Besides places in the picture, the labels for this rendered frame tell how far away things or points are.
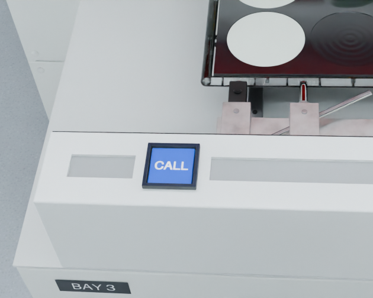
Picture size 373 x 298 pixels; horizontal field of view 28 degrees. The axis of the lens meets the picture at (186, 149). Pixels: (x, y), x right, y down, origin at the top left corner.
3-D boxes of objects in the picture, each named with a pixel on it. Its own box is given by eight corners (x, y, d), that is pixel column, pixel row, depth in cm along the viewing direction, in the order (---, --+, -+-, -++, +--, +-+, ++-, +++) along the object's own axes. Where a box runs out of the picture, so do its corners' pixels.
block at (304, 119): (289, 117, 91) (289, 101, 88) (317, 117, 90) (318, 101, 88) (289, 170, 86) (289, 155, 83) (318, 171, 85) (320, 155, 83)
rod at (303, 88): (297, 86, 93) (298, 78, 91) (308, 87, 92) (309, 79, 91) (297, 115, 90) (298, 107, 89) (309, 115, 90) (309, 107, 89)
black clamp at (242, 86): (230, 92, 93) (229, 78, 91) (247, 92, 93) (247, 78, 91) (228, 113, 91) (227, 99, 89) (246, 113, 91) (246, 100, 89)
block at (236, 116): (223, 116, 92) (222, 100, 89) (251, 116, 91) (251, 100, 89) (219, 168, 87) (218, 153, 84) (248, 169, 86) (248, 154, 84)
